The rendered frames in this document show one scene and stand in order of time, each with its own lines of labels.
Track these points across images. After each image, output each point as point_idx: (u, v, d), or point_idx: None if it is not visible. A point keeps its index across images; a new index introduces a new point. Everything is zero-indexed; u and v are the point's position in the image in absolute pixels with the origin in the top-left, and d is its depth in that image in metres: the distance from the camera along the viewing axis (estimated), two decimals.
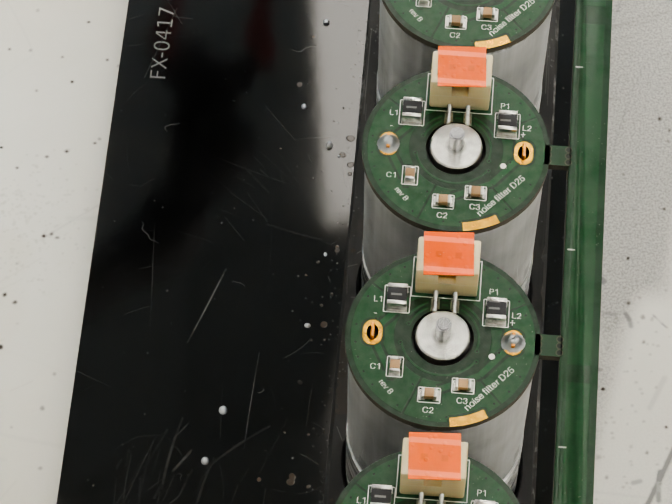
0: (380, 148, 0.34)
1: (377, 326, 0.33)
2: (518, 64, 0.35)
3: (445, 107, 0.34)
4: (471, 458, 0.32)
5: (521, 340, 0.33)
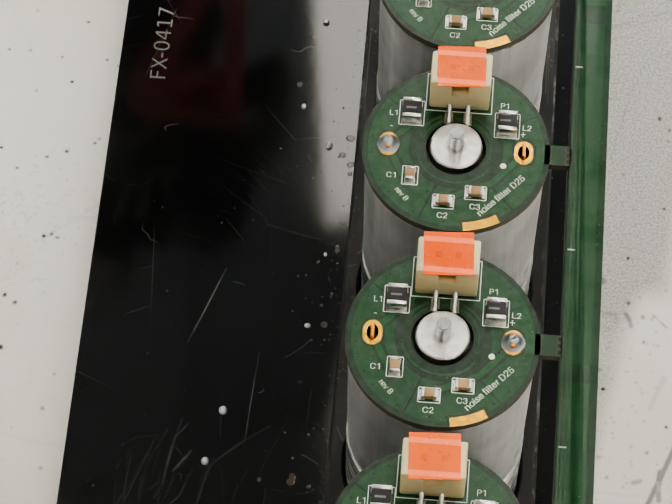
0: (380, 148, 0.34)
1: (377, 326, 0.33)
2: (518, 64, 0.35)
3: (445, 107, 0.34)
4: (471, 458, 0.32)
5: (521, 340, 0.33)
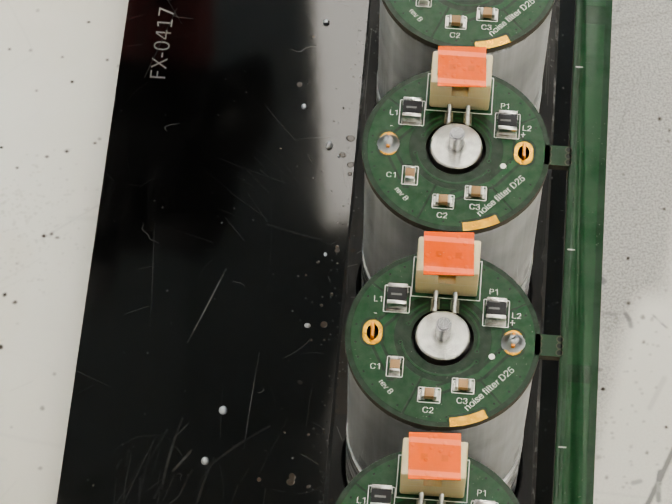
0: (380, 148, 0.34)
1: (377, 326, 0.33)
2: (518, 64, 0.35)
3: (445, 107, 0.34)
4: (471, 458, 0.32)
5: (521, 340, 0.33)
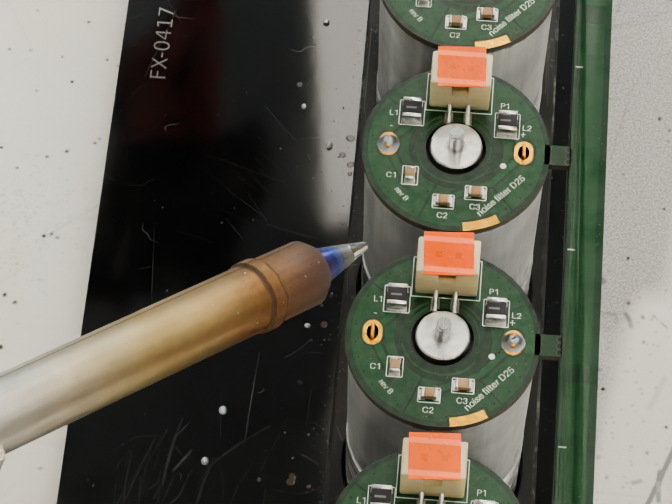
0: (380, 148, 0.34)
1: (377, 326, 0.33)
2: (518, 64, 0.35)
3: (445, 107, 0.34)
4: (471, 458, 0.32)
5: (521, 340, 0.33)
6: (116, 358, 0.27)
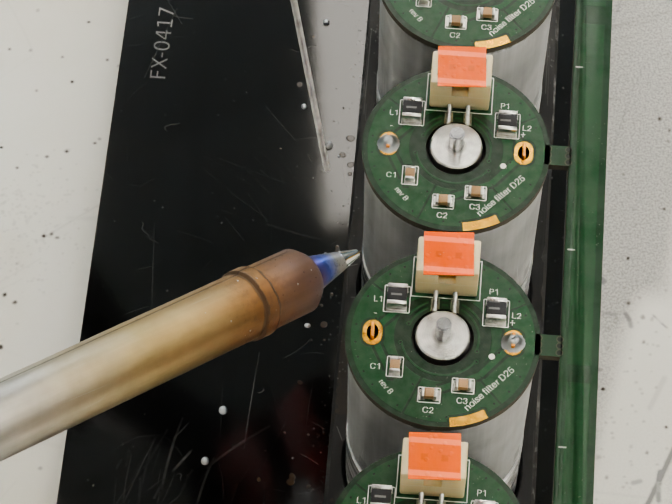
0: (380, 148, 0.34)
1: (377, 326, 0.33)
2: (518, 64, 0.35)
3: (445, 107, 0.34)
4: (471, 458, 0.32)
5: (521, 340, 0.33)
6: (110, 366, 0.28)
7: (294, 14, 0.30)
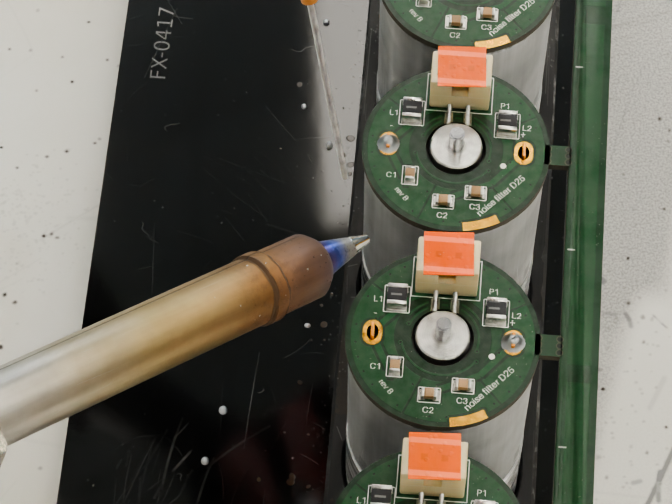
0: (380, 148, 0.34)
1: (377, 326, 0.33)
2: (518, 64, 0.35)
3: (445, 107, 0.34)
4: (471, 458, 0.32)
5: (521, 340, 0.33)
6: (119, 350, 0.27)
7: (311, 20, 0.29)
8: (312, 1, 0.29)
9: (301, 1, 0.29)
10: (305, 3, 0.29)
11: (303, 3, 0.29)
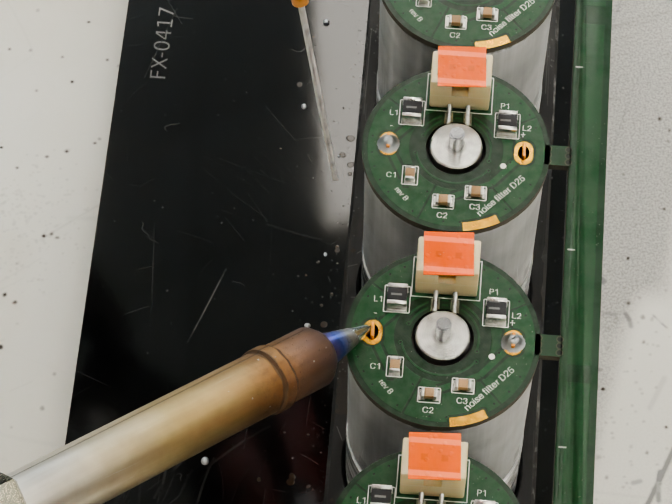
0: (380, 148, 0.34)
1: (377, 326, 0.33)
2: (518, 64, 0.35)
3: (445, 107, 0.34)
4: (471, 458, 0.32)
5: (521, 340, 0.33)
6: (141, 445, 0.30)
7: (302, 23, 0.29)
8: (303, 3, 0.29)
9: (292, 3, 0.29)
10: (296, 5, 0.29)
11: (294, 5, 0.29)
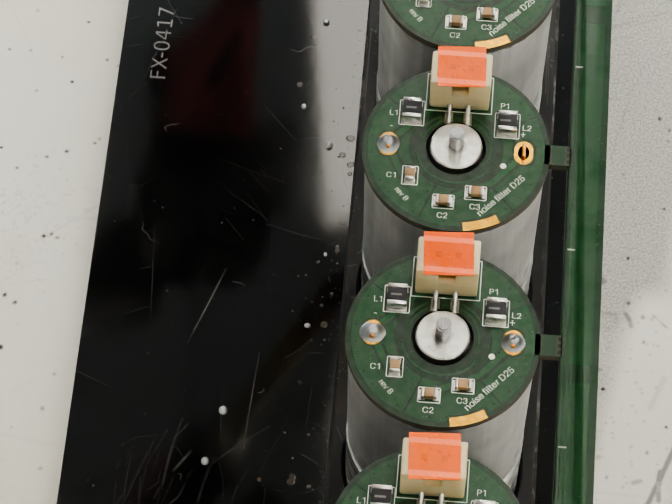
0: (380, 148, 0.34)
1: (377, 326, 0.33)
2: (518, 64, 0.35)
3: (445, 107, 0.34)
4: (471, 458, 0.32)
5: (521, 340, 0.33)
6: None
7: None
8: None
9: None
10: None
11: None
